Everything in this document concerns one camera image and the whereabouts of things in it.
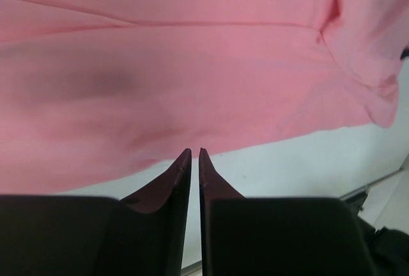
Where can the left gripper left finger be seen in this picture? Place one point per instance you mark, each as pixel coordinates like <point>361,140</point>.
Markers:
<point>141,234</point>

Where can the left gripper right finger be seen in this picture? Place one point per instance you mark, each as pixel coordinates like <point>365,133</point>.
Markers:
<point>276,236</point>

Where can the light pink t shirt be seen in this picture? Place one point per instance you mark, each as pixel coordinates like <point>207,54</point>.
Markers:
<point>95,90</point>

